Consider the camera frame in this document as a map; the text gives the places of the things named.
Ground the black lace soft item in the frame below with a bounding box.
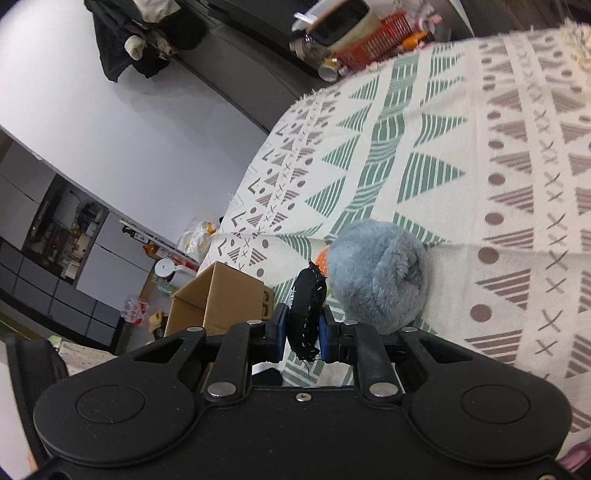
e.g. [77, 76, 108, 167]
[286, 261, 327, 362]

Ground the orange burger plush toy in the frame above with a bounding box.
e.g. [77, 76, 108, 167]
[314, 247, 329, 278]

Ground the grey-blue fluffy plush toy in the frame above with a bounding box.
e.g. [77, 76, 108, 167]
[327, 219, 428, 335]

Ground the brown cardboard box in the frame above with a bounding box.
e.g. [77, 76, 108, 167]
[164, 262, 273, 336]

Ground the yellow white plastic bag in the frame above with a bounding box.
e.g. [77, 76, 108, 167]
[177, 219, 217, 262]

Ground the white electric kettle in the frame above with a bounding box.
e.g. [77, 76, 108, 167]
[154, 259, 197, 288]

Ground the patterned white green blanket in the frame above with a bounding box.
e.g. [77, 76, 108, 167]
[205, 23, 590, 442]

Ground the orange carrot toy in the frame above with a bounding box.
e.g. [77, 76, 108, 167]
[401, 31, 430, 51]

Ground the red plastic basket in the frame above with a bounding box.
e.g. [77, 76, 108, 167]
[334, 11, 413, 71]

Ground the cream black round bowl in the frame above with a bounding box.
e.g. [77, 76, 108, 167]
[305, 0, 381, 53]

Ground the black clothes pile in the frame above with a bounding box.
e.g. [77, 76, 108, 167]
[84, 0, 207, 83]

